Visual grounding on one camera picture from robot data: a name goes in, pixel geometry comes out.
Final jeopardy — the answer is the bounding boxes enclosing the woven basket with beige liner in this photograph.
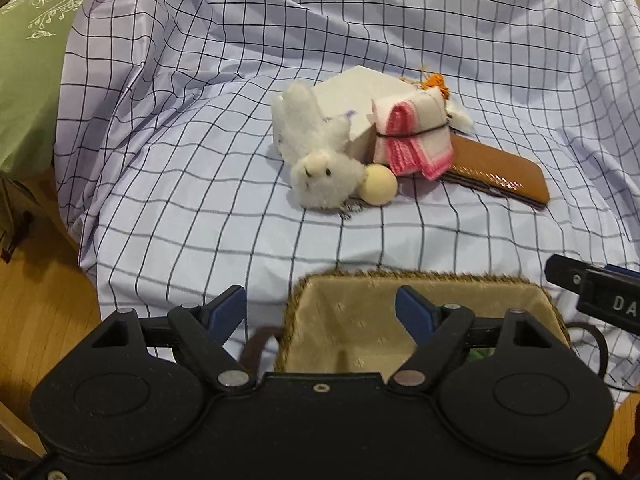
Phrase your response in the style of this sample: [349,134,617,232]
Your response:
[277,270,571,376]

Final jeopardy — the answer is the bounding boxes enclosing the white cardboard box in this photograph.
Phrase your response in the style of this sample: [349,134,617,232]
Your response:
[272,65,416,165]

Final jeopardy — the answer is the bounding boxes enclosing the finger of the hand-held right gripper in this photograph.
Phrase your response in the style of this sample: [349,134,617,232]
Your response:
[589,264,640,282]
[546,255,590,292]

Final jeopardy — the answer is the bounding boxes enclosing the pink-edged handkerchief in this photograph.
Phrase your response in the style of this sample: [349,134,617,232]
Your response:
[371,87,455,181]

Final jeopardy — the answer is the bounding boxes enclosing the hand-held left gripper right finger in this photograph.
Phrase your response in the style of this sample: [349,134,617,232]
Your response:
[387,284,571,393]

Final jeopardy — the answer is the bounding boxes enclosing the white plush rabbit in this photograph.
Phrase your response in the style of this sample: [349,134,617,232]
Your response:
[271,81,367,218]

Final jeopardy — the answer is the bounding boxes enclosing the pale wooden ball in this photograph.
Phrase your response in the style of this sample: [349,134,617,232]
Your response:
[362,164,399,207]

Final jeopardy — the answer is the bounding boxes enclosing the green cushion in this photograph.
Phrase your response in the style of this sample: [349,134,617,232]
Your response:
[0,0,101,177]

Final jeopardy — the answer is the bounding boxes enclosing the orange drawstring pouch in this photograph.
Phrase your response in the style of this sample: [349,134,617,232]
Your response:
[420,72,449,95]

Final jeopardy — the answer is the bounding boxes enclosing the brown basket strap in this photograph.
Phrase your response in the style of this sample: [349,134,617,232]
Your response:
[239,327,282,376]
[569,322,609,376]

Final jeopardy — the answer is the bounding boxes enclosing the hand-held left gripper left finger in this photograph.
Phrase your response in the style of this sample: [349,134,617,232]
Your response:
[90,284,253,393]

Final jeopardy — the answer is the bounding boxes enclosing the white checked cloth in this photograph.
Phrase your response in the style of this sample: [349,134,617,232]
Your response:
[52,0,640,406]

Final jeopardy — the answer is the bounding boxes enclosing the brown leather wallet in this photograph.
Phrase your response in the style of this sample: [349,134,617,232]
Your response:
[440,135,551,209]

